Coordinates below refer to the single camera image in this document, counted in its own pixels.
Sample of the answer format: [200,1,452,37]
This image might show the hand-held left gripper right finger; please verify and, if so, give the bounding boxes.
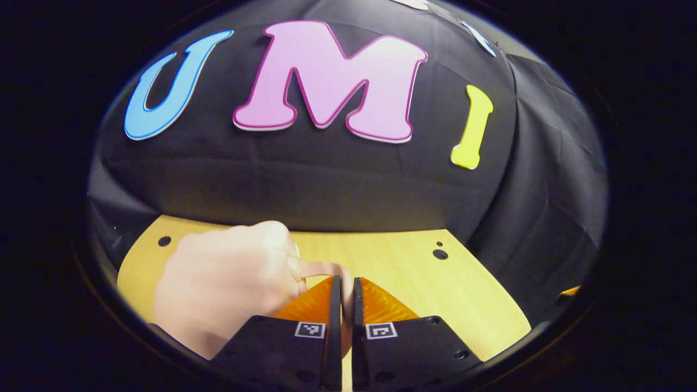
[351,276,485,392]

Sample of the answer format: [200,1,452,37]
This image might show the black backdrop cloth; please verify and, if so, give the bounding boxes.
[87,0,609,327]

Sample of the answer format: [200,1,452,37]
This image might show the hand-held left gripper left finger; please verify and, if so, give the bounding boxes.
[210,275,344,392]

